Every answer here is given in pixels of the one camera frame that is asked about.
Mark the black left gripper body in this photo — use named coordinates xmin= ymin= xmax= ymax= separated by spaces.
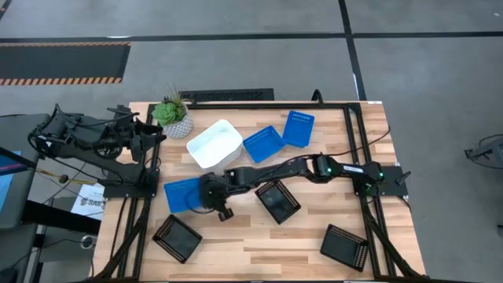
xmin=112 ymin=116 xmax=138 ymax=154

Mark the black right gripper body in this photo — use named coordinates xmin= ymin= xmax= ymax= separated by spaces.
xmin=198 ymin=171 xmax=237 ymax=211

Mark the blue slotted plastic basket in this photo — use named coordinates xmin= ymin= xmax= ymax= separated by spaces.
xmin=242 ymin=125 xmax=287 ymax=164
xmin=281 ymin=110 xmax=315 ymax=149
xmin=163 ymin=177 xmax=204 ymax=214

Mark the white plastic storage bin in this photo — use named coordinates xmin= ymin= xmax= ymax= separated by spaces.
xmin=186 ymin=119 xmax=244 ymax=171
xmin=196 ymin=147 xmax=244 ymax=176

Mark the black slotted plastic basket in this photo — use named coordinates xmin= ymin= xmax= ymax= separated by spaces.
xmin=254 ymin=179 xmax=302 ymax=225
xmin=320 ymin=223 xmax=369 ymax=272
xmin=152 ymin=214 xmax=204 ymax=264

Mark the succulent in patterned white pot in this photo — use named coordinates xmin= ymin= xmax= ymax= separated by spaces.
xmin=151 ymin=86 xmax=194 ymax=139

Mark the white printed paper sheet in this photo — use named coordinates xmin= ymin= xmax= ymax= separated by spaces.
xmin=70 ymin=183 xmax=106 ymax=221

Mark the black perforated panel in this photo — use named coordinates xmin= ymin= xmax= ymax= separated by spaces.
xmin=179 ymin=88 xmax=275 ymax=102

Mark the black hazard-striped floor mat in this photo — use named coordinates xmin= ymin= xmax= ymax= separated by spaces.
xmin=0 ymin=42 xmax=132 ymax=86

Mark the dark grey side desk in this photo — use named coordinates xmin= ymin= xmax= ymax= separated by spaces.
xmin=0 ymin=113 xmax=51 ymax=231

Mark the black floor beam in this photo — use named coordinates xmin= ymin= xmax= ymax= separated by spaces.
xmin=21 ymin=199 xmax=101 ymax=236

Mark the silver round floor socket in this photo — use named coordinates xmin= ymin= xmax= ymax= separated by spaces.
xmin=79 ymin=234 xmax=97 ymax=250

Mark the blue display screen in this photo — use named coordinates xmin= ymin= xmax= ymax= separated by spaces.
xmin=0 ymin=151 xmax=23 ymax=213

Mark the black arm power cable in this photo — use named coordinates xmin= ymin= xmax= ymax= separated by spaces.
xmin=333 ymin=124 xmax=392 ymax=158

